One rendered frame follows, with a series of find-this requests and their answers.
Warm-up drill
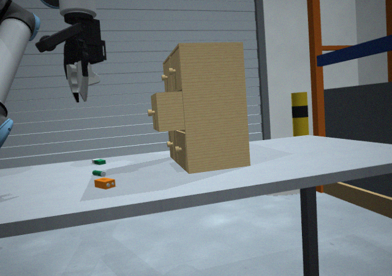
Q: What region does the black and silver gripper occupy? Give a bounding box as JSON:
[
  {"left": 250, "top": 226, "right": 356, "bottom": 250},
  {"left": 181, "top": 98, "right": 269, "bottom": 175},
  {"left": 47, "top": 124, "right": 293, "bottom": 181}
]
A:
[{"left": 64, "top": 12, "right": 107, "bottom": 102}]

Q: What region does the tan wooden drawer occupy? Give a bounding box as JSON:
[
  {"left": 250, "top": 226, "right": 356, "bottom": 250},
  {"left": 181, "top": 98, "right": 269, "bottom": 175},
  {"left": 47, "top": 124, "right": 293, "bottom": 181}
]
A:
[
  {"left": 167, "top": 130, "right": 178, "bottom": 161},
  {"left": 148, "top": 91, "right": 185, "bottom": 132},
  {"left": 168, "top": 49, "right": 182, "bottom": 91},
  {"left": 162, "top": 59, "right": 172, "bottom": 92},
  {"left": 175, "top": 130, "right": 188, "bottom": 170}
]

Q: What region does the green and white eraser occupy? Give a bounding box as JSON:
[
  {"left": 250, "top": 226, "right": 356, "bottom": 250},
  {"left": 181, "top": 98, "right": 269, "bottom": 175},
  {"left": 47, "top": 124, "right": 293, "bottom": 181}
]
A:
[{"left": 92, "top": 159, "right": 106, "bottom": 165}]

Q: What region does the tan wooden chest of drawers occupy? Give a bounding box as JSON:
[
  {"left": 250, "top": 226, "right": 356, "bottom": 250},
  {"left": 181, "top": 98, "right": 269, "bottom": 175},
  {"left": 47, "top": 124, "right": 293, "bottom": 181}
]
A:
[{"left": 163, "top": 42, "right": 251, "bottom": 174}]

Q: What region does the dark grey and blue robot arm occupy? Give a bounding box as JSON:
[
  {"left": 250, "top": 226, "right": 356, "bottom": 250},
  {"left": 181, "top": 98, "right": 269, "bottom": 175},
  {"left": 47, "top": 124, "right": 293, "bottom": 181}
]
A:
[{"left": 0, "top": 0, "right": 97, "bottom": 148}]

